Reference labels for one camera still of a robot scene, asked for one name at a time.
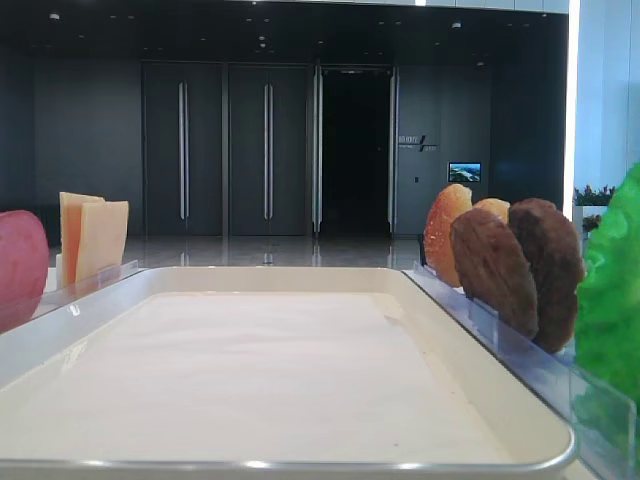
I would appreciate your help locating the brown meat patty front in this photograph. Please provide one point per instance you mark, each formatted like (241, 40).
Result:
(492, 268)

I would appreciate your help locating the brown meat patty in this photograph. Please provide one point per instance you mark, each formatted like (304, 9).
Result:
(492, 268)
(551, 245)

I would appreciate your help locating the pale yellow cheese slice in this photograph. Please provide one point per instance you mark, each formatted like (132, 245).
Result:
(103, 237)

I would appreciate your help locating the brown meat patty rear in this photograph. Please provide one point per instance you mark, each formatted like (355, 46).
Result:
(551, 245)

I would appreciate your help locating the orange cheese slice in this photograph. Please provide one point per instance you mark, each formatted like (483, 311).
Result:
(70, 222)

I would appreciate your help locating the red tomato slice left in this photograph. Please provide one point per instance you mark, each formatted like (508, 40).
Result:
(24, 267)

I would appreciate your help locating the green lettuce leaf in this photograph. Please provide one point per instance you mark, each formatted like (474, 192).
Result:
(607, 327)

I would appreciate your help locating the top bun slice left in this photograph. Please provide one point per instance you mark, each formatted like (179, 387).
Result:
(450, 203)

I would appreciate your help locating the bun slice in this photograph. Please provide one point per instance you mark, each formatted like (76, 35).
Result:
(496, 206)
(450, 203)

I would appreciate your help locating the dark double door middle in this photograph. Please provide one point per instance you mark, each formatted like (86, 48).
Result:
(268, 151)

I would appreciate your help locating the dark double door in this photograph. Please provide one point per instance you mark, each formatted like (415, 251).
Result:
(183, 149)
(268, 151)

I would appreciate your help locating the top bun slice right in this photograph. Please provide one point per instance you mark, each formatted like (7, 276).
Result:
(496, 206)

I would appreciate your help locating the dark double door left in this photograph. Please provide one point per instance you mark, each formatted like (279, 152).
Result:
(183, 149)

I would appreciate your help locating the white metal tray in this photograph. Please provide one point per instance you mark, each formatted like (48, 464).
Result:
(266, 373)

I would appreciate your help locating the flower planter box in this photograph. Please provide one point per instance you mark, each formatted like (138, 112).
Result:
(589, 204)

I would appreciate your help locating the clear acrylic rack left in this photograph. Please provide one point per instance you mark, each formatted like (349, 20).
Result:
(75, 287)

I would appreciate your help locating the clear acrylic rack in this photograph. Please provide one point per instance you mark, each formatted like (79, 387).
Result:
(525, 345)
(75, 287)

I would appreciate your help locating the clear acrylic rack right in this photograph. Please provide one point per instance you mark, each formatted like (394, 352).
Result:
(525, 345)

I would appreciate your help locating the wall display screen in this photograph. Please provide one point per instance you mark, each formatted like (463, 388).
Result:
(464, 172)

